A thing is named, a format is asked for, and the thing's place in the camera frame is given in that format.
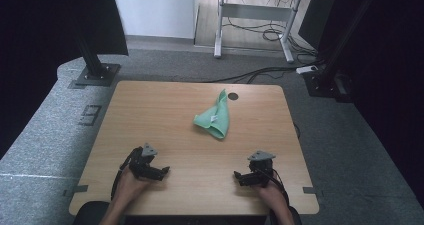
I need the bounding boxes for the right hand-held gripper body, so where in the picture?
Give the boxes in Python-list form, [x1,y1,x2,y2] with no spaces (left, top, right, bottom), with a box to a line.
[247,150,277,189]

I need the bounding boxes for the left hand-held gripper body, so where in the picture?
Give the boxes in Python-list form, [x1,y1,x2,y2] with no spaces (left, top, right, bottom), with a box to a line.
[128,142,159,180]

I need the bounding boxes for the green microfibre cloth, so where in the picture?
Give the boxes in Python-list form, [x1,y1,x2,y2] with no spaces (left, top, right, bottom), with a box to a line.
[193,88,231,140]

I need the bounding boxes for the person's left hand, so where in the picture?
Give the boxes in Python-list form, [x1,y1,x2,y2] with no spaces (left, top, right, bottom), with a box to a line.
[117,166,152,207]

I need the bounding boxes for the person's right hand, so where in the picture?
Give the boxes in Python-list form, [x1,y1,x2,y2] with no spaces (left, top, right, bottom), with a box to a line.
[254,180,288,213]

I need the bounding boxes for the grey tape strip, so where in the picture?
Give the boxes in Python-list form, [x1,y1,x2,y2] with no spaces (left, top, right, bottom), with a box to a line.
[302,186,324,198]
[62,184,90,198]

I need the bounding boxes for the person's left leg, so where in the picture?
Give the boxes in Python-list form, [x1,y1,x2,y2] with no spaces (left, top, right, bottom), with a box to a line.
[72,200,111,225]

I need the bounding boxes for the black stand with dark base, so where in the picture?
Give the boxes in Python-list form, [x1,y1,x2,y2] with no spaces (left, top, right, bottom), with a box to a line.
[301,0,384,103]

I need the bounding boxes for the white power strip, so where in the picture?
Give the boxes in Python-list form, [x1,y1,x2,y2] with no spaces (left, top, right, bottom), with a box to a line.
[295,65,320,75]

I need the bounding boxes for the dark curtain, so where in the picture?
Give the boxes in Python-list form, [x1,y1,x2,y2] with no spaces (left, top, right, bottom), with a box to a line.
[316,0,424,210]
[0,0,130,160]

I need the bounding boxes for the right hand-held gripper black cable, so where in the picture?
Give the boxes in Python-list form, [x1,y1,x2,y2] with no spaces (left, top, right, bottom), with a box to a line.
[261,168,290,207]

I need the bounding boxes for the hand-held gripper black cable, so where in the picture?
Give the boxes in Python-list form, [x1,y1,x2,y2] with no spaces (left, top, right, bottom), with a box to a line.
[261,168,290,207]
[110,146,144,201]

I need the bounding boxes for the left hand-held gripper black cable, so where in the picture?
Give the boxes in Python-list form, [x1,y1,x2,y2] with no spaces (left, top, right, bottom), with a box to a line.
[110,146,144,201]

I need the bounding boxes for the black floor cable bundle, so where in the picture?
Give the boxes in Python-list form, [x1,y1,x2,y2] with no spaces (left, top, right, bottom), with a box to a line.
[199,65,301,85]

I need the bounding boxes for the black stand with base plate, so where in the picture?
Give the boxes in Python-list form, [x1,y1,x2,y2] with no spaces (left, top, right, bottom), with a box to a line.
[70,16,122,88]

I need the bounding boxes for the coiled black cables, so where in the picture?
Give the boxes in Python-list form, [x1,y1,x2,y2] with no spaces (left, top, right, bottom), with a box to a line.
[222,16,318,58]

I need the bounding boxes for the white desk frame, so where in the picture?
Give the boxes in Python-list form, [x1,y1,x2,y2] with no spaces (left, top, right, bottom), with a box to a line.
[213,0,338,64]

